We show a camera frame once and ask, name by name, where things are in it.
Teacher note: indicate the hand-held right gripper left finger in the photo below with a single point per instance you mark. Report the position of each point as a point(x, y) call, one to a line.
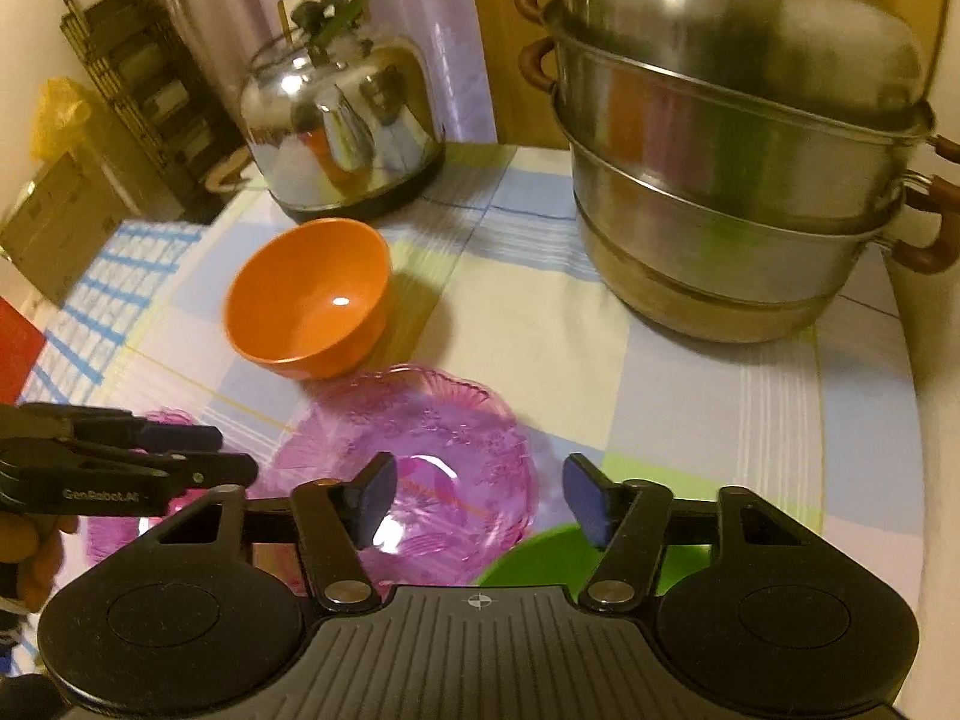
point(369, 499)

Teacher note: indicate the green bowl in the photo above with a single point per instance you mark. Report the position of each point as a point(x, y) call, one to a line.
point(540, 556)

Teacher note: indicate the orange bowl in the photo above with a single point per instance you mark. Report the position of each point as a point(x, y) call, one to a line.
point(315, 300)

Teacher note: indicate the checkered tablecloth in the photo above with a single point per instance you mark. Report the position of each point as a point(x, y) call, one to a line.
point(525, 315)

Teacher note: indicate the steel kettle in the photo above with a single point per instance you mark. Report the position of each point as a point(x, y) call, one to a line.
point(337, 127)

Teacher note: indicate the yellow plastic bag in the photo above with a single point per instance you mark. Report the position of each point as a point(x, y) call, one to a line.
point(60, 116)

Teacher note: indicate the large purple glass plate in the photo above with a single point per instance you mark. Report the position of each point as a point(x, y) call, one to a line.
point(450, 427)

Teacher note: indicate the cardboard box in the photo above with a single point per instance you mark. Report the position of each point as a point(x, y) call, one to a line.
point(60, 217)

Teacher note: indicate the pale purple curtain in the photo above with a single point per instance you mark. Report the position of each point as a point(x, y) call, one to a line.
point(454, 37)

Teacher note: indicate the red flat object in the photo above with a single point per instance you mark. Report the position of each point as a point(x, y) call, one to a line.
point(19, 352)

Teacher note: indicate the steel steamer pot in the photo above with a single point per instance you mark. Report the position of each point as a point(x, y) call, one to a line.
point(712, 165)

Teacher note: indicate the small purple glass plate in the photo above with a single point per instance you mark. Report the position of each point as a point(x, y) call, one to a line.
point(112, 541)

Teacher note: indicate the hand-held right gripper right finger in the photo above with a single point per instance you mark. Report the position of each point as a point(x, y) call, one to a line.
point(589, 501)

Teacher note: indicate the wooden panel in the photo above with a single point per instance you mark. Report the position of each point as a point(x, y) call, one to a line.
point(517, 75)

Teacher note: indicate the dark wicker rack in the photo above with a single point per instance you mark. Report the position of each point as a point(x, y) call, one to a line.
point(142, 82)

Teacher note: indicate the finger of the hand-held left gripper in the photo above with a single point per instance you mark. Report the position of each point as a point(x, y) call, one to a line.
point(221, 469)
point(184, 439)

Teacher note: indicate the person's left hand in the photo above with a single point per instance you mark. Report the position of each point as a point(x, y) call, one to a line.
point(41, 551)

